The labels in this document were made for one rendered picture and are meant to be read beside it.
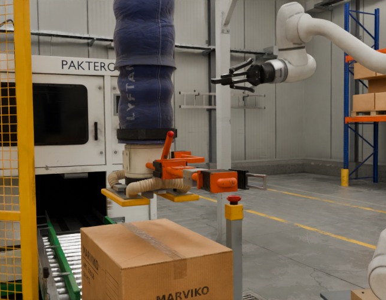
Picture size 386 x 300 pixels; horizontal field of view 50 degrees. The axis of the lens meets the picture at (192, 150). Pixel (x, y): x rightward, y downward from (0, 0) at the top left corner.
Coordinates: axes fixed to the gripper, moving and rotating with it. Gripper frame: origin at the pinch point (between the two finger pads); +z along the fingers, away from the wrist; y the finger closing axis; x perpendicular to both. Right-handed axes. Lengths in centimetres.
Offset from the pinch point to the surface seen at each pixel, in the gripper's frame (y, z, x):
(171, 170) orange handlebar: 21.6, 29.8, -17.9
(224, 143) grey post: 118, -140, 241
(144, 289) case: 56, 45, -23
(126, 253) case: 52, 45, -8
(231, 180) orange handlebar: 15, 27, -49
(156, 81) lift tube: -0.8, 20.1, 11.9
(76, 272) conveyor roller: 117, 51, 91
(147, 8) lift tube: -26.2, 19.1, 16.6
